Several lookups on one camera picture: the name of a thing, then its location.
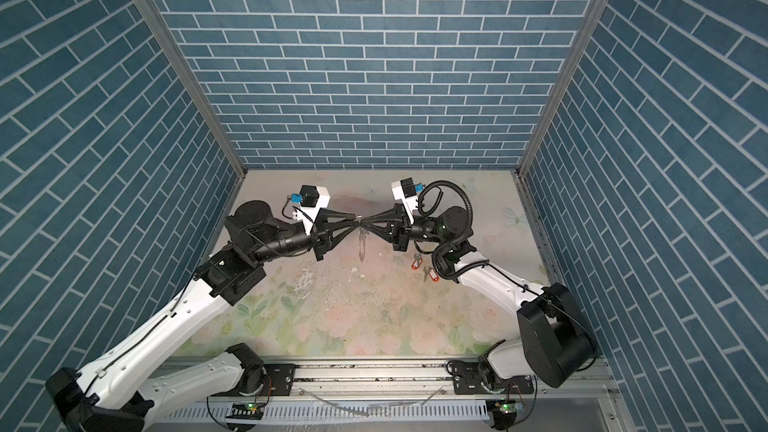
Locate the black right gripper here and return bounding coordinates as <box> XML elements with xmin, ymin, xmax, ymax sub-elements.
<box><xmin>365</xmin><ymin>207</ymin><xmax>450</xmax><ymax>256</ymax></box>

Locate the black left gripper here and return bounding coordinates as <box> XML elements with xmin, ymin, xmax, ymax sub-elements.
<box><xmin>249</xmin><ymin>210</ymin><xmax>357</xmax><ymax>267</ymax></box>

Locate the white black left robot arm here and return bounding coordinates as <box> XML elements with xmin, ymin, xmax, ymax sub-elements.
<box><xmin>46</xmin><ymin>200</ymin><xmax>360</xmax><ymax>431</ymax></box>

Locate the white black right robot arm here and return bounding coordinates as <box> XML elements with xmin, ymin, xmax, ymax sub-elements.
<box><xmin>359</xmin><ymin>205</ymin><xmax>597</xmax><ymax>391</ymax></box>

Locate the key with red tag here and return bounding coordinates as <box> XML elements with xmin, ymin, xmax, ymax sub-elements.
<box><xmin>411</xmin><ymin>253</ymin><xmax>423</xmax><ymax>270</ymax></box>

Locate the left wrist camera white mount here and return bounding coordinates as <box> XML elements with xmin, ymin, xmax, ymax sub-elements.
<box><xmin>289</xmin><ymin>185</ymin><xmax>330</xmax><ymax>235</ymax></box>

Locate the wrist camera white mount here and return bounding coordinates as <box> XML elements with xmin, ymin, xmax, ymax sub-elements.
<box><xmin>289</xmin><ymin>185</ymin><xmax>330</xmax><ymax>235</ymax></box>
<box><xmin>391</xmin><ymin>178</ymin><xmax>424</xmax><ymax>224</ymax></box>

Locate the black corrugated cable hose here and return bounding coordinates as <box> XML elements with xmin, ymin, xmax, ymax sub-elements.
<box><xmin>416</xmin><ymin>179</ymin><xmax>490</xmax><ymax>282</ymax></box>

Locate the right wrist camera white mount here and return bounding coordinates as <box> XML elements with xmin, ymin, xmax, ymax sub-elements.
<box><xmin>391</xmin><ymin>178</ymin><xmax>424</xmax><ymax>224</ymax></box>

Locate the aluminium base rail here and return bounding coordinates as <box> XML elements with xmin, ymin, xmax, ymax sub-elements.
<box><xmin>266</xmin><ymin>357</ymin><xmax>536</xmax><ymax>401</ymax></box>

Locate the white slotted cable duct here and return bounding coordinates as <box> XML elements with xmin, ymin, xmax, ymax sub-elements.
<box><xmin>158</xmin><ymin>398</ymin><xmax>490</xmax><ymax>426</ymax></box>

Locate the aluminium corner post left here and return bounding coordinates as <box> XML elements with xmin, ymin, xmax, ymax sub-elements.
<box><xmin>132</xmin><ymin>0</ymin><xmax>247</xmax><ymax>180</ymax></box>

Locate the aluminium corner post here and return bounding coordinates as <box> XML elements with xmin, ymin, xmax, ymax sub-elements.
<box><xmin>132</xmin><ymin>0</ymin><xmax>247</xmax><ymax>180</ymax></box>
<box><xmin>517</xmin><ymin>0</ymin><xmax>609</xmax><ymax>176</ymax></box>

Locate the aluminium corner post right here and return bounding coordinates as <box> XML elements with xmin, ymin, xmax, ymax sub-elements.
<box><xmin>517</xmin><ymin>0</ymin><xmax>609</xmax><ymax>176</ymax></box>

